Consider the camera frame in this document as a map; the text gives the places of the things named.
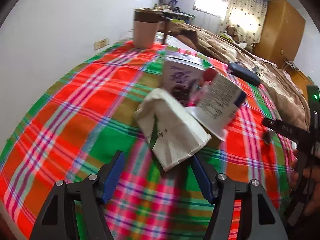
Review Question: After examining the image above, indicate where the white yogurt cup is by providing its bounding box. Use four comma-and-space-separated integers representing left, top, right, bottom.
186, 74, 246, 141

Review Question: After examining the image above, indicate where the red drink can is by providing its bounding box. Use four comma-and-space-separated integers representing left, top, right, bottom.
188, 67, 217, 107

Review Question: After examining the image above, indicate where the white paper bag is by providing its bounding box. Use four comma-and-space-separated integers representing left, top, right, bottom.
135, 88, 212, 172

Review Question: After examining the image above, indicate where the purple milk carton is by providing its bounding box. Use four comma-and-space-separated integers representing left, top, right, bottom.
160, 51, 204, 106

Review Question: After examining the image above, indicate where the right hand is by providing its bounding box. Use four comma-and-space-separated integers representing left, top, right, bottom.
289, 150, 319, 216

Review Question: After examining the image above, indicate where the brown bed blanket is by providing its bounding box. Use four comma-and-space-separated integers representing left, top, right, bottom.
168, 22, 310, 131

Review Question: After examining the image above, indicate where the wooden headboard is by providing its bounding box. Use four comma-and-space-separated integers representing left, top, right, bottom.
284, 64, 313, 100

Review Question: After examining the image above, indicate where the dark blue glasses case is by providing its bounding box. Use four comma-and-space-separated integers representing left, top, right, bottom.
228, 63, 261, 87

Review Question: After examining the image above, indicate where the plaid tablecloth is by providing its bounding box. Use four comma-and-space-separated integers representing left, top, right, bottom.
1, 42, 293, 239

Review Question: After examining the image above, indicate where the wooden wardrobe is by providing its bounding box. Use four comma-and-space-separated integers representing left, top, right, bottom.
253, 0, 305, 68

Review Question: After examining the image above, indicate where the teddy bear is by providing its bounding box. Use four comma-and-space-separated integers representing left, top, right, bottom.
226, 25, 243, 43

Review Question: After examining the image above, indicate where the patterned window curtain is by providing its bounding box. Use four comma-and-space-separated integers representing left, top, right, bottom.
218, 0, 269, 49

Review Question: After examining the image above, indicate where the cluttered shelf desk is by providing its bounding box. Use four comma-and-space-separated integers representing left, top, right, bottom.
153, 0, 196, 24

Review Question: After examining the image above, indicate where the brown beige thermos mug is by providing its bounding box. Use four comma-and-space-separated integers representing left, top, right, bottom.
133, 9, 171, 49

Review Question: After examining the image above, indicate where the wall power socket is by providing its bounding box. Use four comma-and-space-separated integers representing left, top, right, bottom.
94, 38, 110, 50

